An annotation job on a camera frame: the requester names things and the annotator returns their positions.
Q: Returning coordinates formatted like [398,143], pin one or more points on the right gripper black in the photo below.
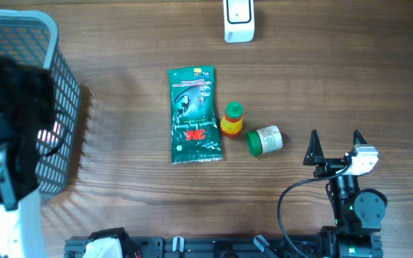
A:
[314,156]

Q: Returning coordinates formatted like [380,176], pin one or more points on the green lid white jar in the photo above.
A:
[264,140]

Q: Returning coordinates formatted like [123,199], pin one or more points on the green cap sauce bottle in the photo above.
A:
[231,123]

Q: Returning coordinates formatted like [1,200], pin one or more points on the green 3M gloves packet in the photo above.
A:
[195,135]

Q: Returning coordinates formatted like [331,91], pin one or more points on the red packet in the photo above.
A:
[51,137]

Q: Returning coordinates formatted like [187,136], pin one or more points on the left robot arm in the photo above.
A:
[33,127]

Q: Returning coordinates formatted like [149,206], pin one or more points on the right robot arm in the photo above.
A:
[357,212]

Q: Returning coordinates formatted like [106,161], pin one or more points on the white barcode scanner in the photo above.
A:
[239,21]

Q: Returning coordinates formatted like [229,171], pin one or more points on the grey plastic mesh basket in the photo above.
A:
[32,38]

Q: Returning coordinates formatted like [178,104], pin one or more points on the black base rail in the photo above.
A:
[311,246]

